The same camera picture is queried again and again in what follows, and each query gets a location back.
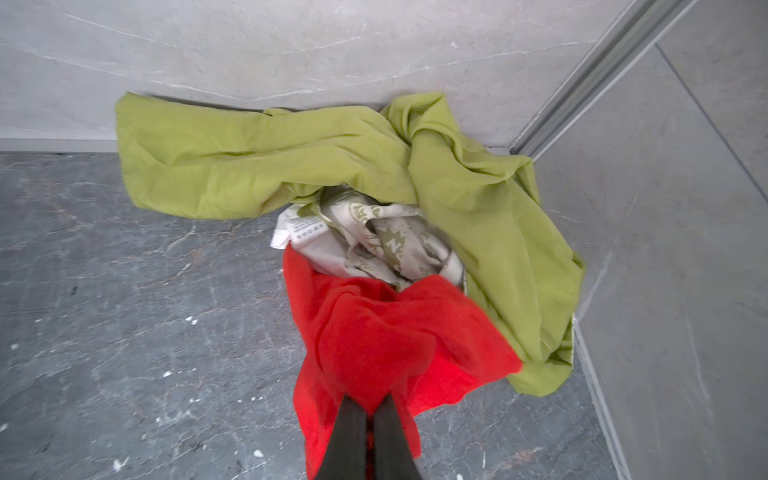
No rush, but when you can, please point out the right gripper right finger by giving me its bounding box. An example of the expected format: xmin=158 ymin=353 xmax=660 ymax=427
xmin=373 ymin=395 xmax=422 ymax=480

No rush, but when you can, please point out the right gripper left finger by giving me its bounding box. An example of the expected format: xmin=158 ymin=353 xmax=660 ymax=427
xmin=315 ymin=397 xmax=368 ymax=480

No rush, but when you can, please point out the red cloth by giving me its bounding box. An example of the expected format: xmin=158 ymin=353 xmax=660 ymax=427
xmin=283 ymin=247 xmax=523 ymax=479

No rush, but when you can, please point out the green cloth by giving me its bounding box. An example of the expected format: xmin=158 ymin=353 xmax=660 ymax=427
xmin=115 ymin=93 xmax=585 ymax=397

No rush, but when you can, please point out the white patterned cloth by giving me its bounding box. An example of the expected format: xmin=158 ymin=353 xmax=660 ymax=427
xmin=270 ymin=186 xmax=465 ymax=291

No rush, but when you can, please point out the aluminium frame profile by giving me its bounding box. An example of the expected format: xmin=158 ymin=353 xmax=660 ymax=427
xmin=510 ymin=0 xmax=696 ymax=160

